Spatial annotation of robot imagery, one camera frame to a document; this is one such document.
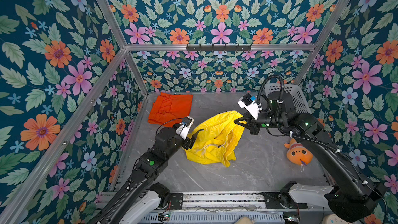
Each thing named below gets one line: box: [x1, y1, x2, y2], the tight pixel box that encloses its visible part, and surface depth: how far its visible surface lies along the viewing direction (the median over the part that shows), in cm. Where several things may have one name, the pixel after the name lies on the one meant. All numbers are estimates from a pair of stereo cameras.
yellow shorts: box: [184, 110, 246, 168], surface depth 72 cm
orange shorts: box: [147, 92, 194, 128], surface depth 110 cm
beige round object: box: [233, 216, 254, 224], surface depth 67 cm
